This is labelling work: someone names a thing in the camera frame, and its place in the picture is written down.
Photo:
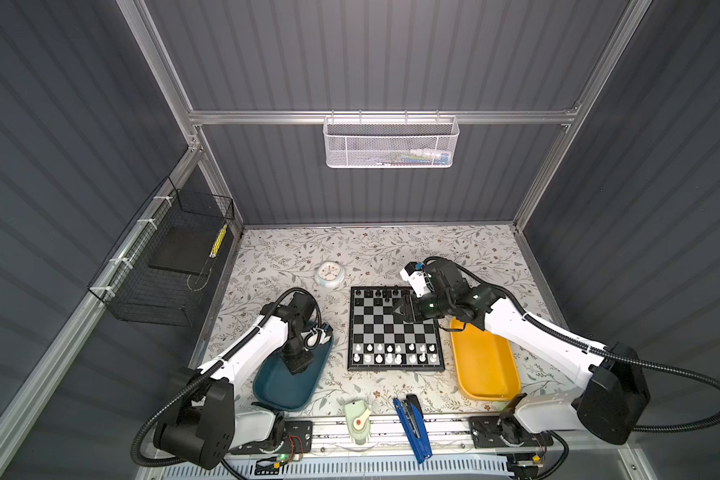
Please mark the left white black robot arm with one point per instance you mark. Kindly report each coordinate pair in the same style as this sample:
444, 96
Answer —
199, 424

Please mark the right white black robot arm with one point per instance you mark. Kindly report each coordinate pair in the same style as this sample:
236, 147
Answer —
610, 390

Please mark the white wire wall basket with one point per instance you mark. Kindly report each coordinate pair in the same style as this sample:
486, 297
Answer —
402, 142

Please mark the blue black stapler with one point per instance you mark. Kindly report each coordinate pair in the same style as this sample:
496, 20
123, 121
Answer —
411, 417

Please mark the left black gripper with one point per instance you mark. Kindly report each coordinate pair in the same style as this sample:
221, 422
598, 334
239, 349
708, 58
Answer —
299, 363

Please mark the black white chess board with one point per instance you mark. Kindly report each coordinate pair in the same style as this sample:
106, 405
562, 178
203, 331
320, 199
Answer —
385, 335

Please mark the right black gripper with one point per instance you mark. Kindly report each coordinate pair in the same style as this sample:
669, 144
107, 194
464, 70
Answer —
408, 305

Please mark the yellow plastic tray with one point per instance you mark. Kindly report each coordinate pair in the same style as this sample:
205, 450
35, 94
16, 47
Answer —
485, 364

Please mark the yellow green marker in basket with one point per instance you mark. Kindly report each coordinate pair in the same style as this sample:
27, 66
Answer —
218, 241

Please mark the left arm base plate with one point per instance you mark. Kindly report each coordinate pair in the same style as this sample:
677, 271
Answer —
291, 436

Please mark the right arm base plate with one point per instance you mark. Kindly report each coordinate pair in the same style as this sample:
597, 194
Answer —
491, 431

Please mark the teal plastic tray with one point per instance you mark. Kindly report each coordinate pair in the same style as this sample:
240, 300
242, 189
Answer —
276, 387

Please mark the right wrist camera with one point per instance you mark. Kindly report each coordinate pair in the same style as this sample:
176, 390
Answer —
414, 275

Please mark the black wire side basket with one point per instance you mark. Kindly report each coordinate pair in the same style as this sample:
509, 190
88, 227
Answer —
164, 274

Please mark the light green tape dispenser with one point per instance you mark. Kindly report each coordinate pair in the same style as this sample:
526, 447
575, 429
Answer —
357, 415

